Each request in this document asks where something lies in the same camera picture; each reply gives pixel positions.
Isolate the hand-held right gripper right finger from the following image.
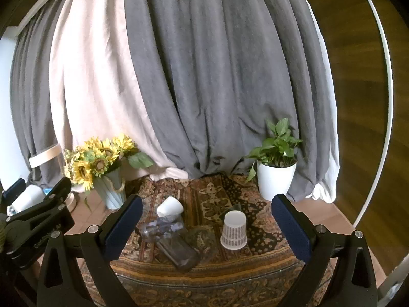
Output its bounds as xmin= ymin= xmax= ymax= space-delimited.
xmin=271 ymin=193 xmax=384 ymax=307

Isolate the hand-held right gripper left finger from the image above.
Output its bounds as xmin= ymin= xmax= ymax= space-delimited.
xmin=38 ymin=194 xmax=144 ymax=307

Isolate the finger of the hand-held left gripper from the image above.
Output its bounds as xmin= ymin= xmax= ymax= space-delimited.
xmin=0 ymin=178 xmax=26 ymax=214
xmin=40 ymin=177 xmax=71 ymax=210

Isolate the white patterned paper cup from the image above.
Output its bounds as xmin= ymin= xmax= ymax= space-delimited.
xmin=220 ymin=210 xmax=248 ymax=250

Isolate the clear glass cup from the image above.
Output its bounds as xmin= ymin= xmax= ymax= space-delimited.
xmin=138 ymin=215 xmax=185 ymax=243

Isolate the plain white cup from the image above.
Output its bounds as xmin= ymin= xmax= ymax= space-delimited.
xmin=156 ymin=196 xmax=184 ymax=218

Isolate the white cylinder appliance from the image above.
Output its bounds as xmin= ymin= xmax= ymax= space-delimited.
xmin=8 ymin=184 xmax=46 ymax=215

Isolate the round white wooden-rimmed stand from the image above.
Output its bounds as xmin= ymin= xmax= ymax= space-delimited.
xmin=28 ymin=143 xmax=84 ymax=214

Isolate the pale green ribbed vase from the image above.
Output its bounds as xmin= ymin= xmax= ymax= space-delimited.
xmin=93 ymin=168 xmax=127 ymax=210

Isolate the sunflower bouquet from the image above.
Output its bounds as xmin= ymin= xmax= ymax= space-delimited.
xmin=63 ymin=134 xmax=154 ymax=212

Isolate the white plant pot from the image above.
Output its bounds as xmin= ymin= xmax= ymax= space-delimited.
xmin=256 ymin=160 xmax=298 ymax=201

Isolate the clear dark plastic container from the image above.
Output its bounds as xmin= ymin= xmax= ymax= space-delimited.
xmin=156 ymin=230 xmax=218 ymax=274

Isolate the green leafy plant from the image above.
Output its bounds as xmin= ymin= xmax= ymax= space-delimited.
xmin=244 ymin=118 xmax=303 ymax=183

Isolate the patterned brown tablecloth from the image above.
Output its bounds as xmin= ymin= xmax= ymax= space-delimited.
xmin=78 ymin=173 xmax=331 ymax=307

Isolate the white sheer curtain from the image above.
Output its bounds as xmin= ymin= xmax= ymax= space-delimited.
xmin=306 ymin=3 xmax=340 ymax=204

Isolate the white stand leg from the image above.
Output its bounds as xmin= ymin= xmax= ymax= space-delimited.
xmin=377 ymin=259 xmax=409 ymax=307

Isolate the beige curtain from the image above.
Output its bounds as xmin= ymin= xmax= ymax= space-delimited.
xmin=48 ymin=0 xmax=190 ymax=182

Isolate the white round hoop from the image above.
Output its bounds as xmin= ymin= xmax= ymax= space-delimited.
xmin=351 ymin=0 xmax=394 ymax=229

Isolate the grey curtain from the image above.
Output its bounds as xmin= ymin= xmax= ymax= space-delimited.
xmin=9 ymin=0 xmax=333 ymax=199

